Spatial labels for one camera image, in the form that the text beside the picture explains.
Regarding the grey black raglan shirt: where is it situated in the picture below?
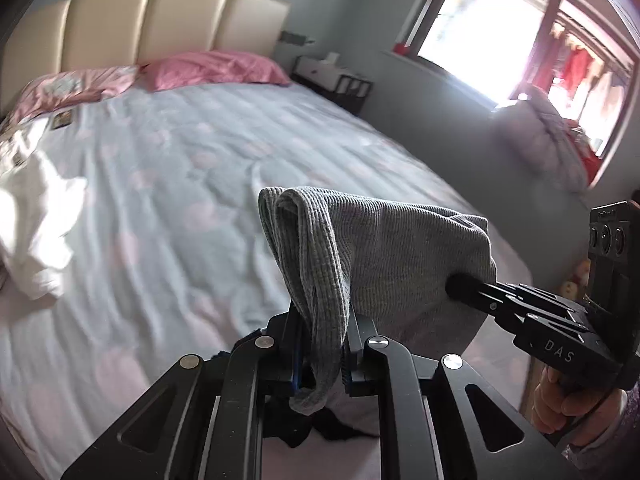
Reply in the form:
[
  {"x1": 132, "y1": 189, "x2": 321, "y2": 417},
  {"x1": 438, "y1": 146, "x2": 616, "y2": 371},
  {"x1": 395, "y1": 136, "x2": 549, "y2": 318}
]
[{"x1": 258, "y1": 186, "x2": 497, "y2": 437}]

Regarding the person right hand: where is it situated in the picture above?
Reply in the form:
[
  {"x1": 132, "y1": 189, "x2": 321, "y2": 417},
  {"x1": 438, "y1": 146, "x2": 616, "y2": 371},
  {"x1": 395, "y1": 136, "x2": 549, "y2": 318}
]
[{"x1": 530, "y1": 367, "x2": 627, "y2": 446}]

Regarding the colourful plush toy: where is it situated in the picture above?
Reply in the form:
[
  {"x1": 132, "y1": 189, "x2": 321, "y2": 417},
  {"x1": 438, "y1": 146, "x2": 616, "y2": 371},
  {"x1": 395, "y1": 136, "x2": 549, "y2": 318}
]
[{"x1": 560, "y1": 259, "x2": 591, "y2": 301}]

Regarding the white quilted duvet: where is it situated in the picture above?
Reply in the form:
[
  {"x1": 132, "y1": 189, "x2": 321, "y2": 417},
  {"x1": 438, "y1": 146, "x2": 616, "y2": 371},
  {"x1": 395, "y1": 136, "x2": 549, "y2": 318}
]
[{"x1": 492, "y1": 84, "x2": 598, "y2": 194}]

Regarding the white pink bed sheet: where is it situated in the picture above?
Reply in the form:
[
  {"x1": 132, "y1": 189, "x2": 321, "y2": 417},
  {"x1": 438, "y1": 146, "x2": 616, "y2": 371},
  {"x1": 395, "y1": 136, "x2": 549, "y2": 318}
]
[{"x1": 1, "y1": 84, "x2": 471, "y2": 479}]

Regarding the cream white blanket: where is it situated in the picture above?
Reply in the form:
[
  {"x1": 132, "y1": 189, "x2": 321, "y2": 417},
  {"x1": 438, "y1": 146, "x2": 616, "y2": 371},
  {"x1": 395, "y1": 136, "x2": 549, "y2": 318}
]
[{"x1": 1, "y1": 120, "x2": 88, "y2": 300}]

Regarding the white right nightstand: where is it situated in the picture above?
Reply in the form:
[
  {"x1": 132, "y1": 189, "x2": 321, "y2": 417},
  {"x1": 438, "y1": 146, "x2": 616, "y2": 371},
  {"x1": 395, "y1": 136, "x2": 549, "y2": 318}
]
[{"x1": 291, "y1": 55, "x2": 373, "y2": 116}]

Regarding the small photo card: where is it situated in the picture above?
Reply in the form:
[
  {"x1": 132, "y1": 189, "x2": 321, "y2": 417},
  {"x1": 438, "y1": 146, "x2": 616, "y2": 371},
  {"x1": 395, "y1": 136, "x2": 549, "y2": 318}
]
[{"x1": 51, "y1": 110, "x2": 73, "y2": 130}]

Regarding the right pink pillow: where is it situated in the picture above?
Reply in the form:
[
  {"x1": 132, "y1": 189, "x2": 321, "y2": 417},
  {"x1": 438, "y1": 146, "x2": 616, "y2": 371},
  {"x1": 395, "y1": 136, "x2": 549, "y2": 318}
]
[{"x1": 141, "y1": 50, "x2": 291, "y2": 91}]

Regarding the pink pillow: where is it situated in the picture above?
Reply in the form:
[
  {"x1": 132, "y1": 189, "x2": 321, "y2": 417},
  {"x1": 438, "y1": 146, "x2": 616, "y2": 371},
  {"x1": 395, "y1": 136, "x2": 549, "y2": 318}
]
[
  {"x1": 8, "y1": 65, "x2": 139, "y2": 126},
  {"x1": 141, "y1": 50, "x2": 291, "y2": 91}
]

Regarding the left pink pillow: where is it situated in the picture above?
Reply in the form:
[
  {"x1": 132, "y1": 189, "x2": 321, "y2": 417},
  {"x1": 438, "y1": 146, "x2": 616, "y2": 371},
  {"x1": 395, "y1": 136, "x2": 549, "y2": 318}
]
[{"x1": 8, "y1": 65, "x2": 139, "y2": 126}]

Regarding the beige padded headboard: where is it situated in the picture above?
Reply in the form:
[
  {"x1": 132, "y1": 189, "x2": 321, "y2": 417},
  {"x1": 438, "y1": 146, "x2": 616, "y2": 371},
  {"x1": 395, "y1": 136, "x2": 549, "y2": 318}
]
[{"x1": 1, "y1": 0, "x2": 290, "y2": 113}]

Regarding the window with red frame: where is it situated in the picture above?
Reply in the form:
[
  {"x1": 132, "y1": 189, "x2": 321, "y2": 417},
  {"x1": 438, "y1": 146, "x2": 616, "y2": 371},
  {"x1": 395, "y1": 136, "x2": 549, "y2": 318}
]
[{"x1": 394, "y1": 0, "x2": 639, "y2": 190}]

